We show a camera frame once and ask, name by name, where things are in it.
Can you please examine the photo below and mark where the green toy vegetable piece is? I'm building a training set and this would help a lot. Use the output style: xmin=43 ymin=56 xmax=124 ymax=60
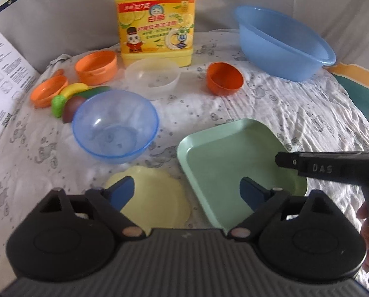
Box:
xmin=51 ymin=95 xmax=67 ymax=118

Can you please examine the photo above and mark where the green square plate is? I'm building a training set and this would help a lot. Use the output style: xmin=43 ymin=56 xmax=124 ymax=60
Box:
xmin=177 ymin=119 xmax=307 ymax=231

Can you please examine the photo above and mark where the small yellow scalloped plate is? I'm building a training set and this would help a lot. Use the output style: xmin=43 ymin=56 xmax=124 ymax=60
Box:
xmin=105 ymin=166 xmax=191 ymax=234

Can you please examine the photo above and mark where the dark orange small bowl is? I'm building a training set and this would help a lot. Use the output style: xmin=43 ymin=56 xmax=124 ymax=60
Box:
xmin=206 ymin=62 xmax=244 ymax=97

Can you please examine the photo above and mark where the white instruction sheet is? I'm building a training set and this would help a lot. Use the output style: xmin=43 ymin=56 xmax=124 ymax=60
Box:
xmin=0 ymin=33 xmax=39 ymax=135

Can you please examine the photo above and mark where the toy cucumber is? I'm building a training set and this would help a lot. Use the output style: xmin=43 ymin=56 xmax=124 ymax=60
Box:
xmin=75 ymin=86 xmax=111 ymax=99

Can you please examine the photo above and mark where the yellow detergent jug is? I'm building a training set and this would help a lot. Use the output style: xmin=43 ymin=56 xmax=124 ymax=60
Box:
xmin=116 ymin=0 xmax=196 ymax=67

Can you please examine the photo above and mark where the white patterned table cloth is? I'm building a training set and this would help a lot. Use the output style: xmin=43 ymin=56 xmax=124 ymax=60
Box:
xmin=0 ymin=31 xmax=369 ymax=290

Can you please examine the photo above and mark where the translucent blue bowl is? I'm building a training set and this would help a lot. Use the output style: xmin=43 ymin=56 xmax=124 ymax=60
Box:
xmin=71 ymin=89 xmax=160 ymax=164

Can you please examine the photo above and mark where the orange toy pan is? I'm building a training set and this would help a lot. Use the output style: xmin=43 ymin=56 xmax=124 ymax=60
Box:
xmin=30 ymin=69 xmax=69 ymax=108

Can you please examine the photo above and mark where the clear plastic bowl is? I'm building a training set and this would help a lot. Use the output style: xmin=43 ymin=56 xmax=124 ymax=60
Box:
xmin=125 ymin=58 xmax=181 ymax=100

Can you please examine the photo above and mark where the large blue plastic basin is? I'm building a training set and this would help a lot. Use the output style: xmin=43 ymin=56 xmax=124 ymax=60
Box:
xmin=234 ymin=5 xmax=336 ymax=82

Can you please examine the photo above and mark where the orange toy pot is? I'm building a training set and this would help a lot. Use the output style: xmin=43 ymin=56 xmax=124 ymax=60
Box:
xmin=75 ymin=50 xmax=118 ymax=86

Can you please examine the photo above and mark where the teal and grey blanket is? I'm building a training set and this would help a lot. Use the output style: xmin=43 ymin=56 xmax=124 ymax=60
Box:
xmin=0 ymin=0 xmax=369 ymax=115

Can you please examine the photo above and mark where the toy banana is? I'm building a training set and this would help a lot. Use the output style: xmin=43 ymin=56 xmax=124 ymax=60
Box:
xmin=60 ymin=82 xmax=89 ymax=99

